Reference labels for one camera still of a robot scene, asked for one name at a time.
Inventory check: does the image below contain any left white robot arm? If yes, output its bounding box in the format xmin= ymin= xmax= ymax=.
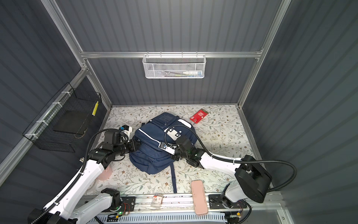
xmin=28 ymin=125 xmax=140 ymax=224

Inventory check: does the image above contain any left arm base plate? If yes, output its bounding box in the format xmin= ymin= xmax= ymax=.
xmin=104 ymin=196 xmax=136 ymax=212

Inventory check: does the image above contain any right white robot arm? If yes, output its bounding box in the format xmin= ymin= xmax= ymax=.
xmin=174 ymin=136 xmax=272 ymax=208

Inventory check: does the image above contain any red card packet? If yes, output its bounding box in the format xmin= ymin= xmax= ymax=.
xmin=190 ymin=109 xmax=208 ymax=124

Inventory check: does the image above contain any yellow tag on basket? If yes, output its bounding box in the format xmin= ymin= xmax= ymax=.
xmin=92 ymin=101 xmax=99 ymax=116

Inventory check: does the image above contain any white wire mesh basket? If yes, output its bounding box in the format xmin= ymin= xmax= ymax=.
xmin=142 ymin=54 xmax=207 ymax=79

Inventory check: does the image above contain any navy blue student backpack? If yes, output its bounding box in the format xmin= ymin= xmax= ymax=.
xmin=130 ymin=112 xmax=198 ymax=193

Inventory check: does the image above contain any white glue bottle in basket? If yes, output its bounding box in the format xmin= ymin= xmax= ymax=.
xmin=183 ymin=71 xmax=202 ymax=77

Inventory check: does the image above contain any cup of coloured pencils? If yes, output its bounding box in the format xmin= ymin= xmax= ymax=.
xmin=96 ymin=166 xmax=113 ymax=181

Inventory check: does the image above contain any left black corrugated cable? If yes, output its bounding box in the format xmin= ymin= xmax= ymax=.
xmin=30 ymin=128 xmax=112 ymax=224

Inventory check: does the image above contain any black wire mesh basket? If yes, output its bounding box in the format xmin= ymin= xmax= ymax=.
xmin=23 ymin=85 xmax=102 ymax=153

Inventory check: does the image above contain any pink pencil case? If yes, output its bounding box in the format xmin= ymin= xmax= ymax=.
xmin=191 ymin=180 xmax=208 ymax=216

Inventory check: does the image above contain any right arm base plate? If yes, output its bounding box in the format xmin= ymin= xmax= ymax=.
xmin=208 ymin=194 xmax=247 ymax=210

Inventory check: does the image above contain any small clear eraser box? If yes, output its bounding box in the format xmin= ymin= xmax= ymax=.
xmin=151 ymin=193 xmax=164 ymax=209

